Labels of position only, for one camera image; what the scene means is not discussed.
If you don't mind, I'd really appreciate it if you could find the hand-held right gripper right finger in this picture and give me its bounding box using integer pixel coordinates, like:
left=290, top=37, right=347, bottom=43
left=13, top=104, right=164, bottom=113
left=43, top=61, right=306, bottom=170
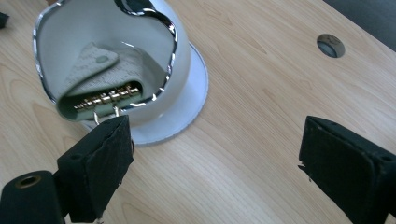
left=297, top=115, right=396, bottom=224

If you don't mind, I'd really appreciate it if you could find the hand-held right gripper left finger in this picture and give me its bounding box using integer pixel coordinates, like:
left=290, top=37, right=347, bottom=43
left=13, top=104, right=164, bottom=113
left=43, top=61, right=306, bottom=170
left=56, top=114, right=135, bottom=224

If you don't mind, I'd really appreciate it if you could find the white bowl with silver rim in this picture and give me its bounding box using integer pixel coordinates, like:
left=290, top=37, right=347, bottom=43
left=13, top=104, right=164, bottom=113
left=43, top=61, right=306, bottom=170
left=32, top=0, right=191, bottom=129

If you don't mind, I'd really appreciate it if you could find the round table cable grommet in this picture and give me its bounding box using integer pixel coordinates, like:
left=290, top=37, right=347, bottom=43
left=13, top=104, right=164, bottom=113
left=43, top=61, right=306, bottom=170
left=316, top=33, right=347, bottom=59

